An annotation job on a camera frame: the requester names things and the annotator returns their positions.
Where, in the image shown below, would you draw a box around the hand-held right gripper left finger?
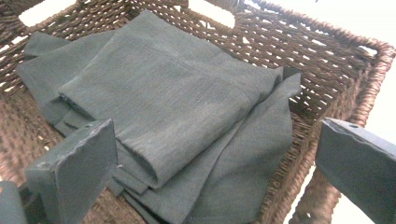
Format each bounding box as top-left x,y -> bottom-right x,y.
23,118 -> 120,224

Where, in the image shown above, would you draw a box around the dark grey pants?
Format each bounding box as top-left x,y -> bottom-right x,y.
16,9 -> 303,224

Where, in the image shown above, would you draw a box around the brown wicker basket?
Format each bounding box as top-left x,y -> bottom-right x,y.
0,0 -> 396,224

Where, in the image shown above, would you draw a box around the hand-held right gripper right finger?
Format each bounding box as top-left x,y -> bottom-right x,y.
314,117 -> 396,224

